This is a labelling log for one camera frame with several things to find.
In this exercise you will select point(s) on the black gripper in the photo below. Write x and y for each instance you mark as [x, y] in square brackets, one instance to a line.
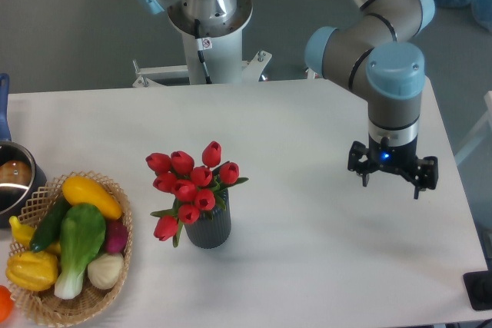
[400, 160]

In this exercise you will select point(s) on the dark grey ribbed vase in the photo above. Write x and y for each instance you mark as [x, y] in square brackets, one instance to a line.
[208, 233]

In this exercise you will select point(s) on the red tulip bouquet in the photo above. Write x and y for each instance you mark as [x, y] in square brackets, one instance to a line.
[196, 188]

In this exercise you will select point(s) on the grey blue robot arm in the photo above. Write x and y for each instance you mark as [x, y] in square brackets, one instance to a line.
[373, 59]

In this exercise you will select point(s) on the black device at table edge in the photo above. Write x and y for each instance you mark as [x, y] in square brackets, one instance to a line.
[478, 287]

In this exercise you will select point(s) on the purple radish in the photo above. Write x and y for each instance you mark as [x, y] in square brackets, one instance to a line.
[116, 237]

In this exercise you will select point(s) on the green bok choy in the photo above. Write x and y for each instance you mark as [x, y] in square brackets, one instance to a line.
[81, 237]

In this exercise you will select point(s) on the yellow squash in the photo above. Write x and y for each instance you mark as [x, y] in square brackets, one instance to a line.
[83, 190]

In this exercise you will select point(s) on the green cucumber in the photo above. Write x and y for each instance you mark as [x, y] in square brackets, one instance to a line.
[48, 230]

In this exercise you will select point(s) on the small yellow gourd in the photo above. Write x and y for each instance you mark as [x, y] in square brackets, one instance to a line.
[23, 234]

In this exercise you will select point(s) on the woven wicker basket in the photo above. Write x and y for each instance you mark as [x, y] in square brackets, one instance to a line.
[44, 308]

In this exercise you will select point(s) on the yellow bell pepper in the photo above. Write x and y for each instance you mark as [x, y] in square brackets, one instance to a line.
[33, 271]

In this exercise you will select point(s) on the orange fruit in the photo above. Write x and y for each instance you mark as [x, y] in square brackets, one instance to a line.
[6, 303]

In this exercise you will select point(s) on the white frame at right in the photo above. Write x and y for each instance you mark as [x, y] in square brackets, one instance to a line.
[476, 134]

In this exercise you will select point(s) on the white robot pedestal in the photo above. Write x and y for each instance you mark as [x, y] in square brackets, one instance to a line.
[212, 37]

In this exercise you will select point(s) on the blue handled steel pot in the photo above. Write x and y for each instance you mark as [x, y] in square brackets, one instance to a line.
[21, 176]

